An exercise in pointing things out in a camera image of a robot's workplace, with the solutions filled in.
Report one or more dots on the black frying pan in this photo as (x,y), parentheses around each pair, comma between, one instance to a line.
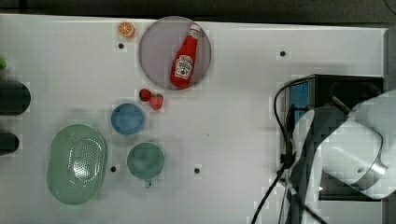
(15,98)

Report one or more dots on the dark red strawberry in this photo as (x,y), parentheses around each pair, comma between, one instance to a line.
(145,95)

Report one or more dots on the green pear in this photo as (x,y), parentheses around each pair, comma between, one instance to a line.
(3,64)

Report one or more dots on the green oval colander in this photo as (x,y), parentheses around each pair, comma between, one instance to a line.
(77,164)

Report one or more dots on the black toaster oven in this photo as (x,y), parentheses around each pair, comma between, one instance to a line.
(329,96)

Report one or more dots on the blue bowl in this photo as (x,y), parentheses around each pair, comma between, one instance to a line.
(127,119)

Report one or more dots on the grey round plate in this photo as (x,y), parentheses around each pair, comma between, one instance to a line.
(159,46)

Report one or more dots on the green cup with handle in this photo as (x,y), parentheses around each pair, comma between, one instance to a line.
(145,161)

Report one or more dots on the black cylinder pot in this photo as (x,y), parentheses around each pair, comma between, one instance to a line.
(9,143)

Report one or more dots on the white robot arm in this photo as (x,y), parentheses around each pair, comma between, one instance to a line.
(357,148)

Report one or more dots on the light red strawberry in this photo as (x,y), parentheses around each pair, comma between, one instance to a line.
(156,101)

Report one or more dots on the orange slice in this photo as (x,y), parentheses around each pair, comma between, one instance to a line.
(126,29)

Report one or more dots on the red ketchup bottle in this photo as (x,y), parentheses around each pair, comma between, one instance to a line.
(184,62)

